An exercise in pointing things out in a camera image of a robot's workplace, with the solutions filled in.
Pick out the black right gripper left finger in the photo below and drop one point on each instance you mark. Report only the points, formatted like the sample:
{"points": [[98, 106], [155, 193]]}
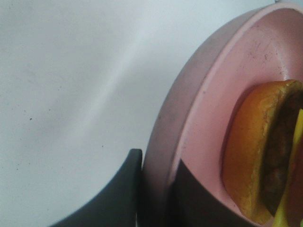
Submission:
{"points": [[116, 204]]}

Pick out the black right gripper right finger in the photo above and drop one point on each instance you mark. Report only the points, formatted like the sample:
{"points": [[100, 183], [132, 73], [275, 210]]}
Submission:
{"points": [[191, 205]]}

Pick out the burger with sesame-free bun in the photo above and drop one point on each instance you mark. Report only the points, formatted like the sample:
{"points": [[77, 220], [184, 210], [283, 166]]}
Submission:
{"points": [[260, 151]]}

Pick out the pink round plate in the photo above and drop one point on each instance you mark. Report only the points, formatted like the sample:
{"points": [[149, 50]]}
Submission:
{"points": [[265, 44]]}

